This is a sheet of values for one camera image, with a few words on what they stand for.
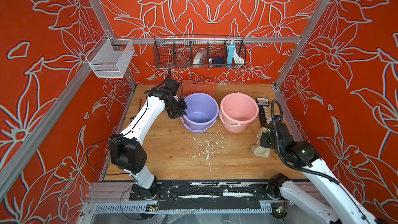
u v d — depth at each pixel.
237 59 0.91
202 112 0.97
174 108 0.68
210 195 0.73
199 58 0.92
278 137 0.52
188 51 1.01
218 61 0.96
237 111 0.95
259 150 0.73
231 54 0.87
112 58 0.94
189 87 1.14
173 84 0.65
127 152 0.43
